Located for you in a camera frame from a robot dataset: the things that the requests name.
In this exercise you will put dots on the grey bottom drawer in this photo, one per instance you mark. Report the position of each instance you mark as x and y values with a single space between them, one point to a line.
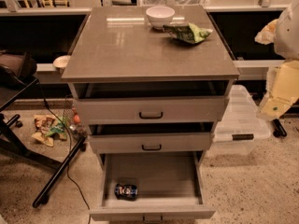
168 187

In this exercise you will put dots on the grey top drawer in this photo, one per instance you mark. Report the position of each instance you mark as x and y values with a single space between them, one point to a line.
150 110

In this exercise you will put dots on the black wheeled stand leg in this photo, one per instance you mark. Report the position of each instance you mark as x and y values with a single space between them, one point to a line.
279 131

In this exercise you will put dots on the snack bags on floor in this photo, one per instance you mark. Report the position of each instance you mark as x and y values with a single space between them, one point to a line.
47 128

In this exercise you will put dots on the grey drawer cabinet with counter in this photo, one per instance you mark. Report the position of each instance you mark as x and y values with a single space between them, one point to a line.
120 56

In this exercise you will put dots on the grey middle drawer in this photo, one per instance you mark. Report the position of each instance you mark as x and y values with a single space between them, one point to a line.
161 142

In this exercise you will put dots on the clear plastic storage bin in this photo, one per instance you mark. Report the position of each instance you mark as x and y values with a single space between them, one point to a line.
240 130

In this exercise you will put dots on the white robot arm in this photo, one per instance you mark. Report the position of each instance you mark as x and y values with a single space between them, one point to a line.
286 40

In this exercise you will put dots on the small round white dish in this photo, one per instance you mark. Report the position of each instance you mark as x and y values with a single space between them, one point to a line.
61 62

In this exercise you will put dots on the grey drawer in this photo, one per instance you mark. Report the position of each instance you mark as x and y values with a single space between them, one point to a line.
168 187
150 110
161 142

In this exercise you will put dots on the white ceramic bowl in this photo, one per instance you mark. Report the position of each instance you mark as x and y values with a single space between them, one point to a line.
159 16

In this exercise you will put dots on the green chip bag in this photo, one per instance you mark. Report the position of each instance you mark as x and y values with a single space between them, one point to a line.
189 33

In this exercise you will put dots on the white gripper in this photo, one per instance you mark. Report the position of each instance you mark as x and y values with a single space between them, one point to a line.
288 34

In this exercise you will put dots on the wire basket with items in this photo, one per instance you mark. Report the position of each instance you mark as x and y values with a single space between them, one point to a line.
71 119

